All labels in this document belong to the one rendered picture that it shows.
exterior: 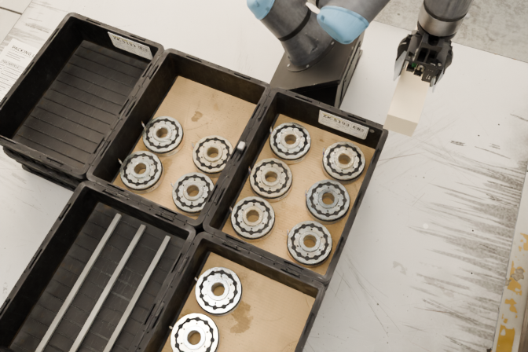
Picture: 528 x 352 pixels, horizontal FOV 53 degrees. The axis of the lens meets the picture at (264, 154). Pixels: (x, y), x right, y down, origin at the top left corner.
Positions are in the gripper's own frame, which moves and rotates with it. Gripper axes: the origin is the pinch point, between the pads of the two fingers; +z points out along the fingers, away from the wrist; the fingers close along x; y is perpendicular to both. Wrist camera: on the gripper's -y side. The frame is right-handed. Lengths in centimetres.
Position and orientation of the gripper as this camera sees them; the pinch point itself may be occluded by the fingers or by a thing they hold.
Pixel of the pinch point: (416, 75)
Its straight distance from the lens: 117.2
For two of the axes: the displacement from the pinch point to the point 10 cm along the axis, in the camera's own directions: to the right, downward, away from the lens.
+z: 0.3, 4.2, 9.1
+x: 9.3, 3.1, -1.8
